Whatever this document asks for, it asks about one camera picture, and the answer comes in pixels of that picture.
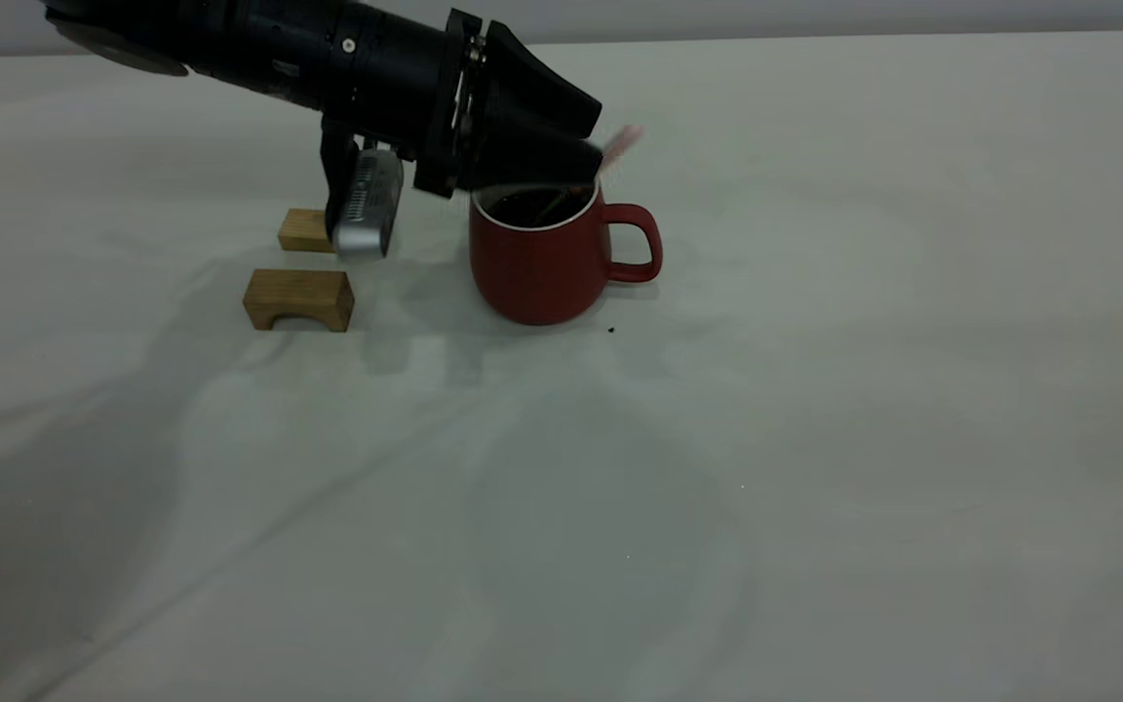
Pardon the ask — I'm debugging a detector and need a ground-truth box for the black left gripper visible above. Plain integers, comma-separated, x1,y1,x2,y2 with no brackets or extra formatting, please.
321,3,607,200

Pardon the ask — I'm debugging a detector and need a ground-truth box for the pink handled metal spoon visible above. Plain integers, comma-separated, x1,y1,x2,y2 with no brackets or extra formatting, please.
527,124,646,223

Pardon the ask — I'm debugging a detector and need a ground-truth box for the red ceramic mug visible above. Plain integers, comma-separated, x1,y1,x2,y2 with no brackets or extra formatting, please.
469,180,664,327

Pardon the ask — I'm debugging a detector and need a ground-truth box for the dark coffee liquid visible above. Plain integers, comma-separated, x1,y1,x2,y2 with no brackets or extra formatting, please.
491,188,592,228

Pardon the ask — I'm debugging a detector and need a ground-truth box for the flat wooden block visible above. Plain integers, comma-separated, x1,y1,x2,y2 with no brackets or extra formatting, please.
278,208,339,254

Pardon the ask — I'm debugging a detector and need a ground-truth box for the arched wooden block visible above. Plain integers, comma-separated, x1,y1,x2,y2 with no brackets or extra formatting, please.
243,268,356,334

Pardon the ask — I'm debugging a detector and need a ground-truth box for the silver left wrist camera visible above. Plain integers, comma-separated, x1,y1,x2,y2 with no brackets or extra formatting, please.
320,117,406,262

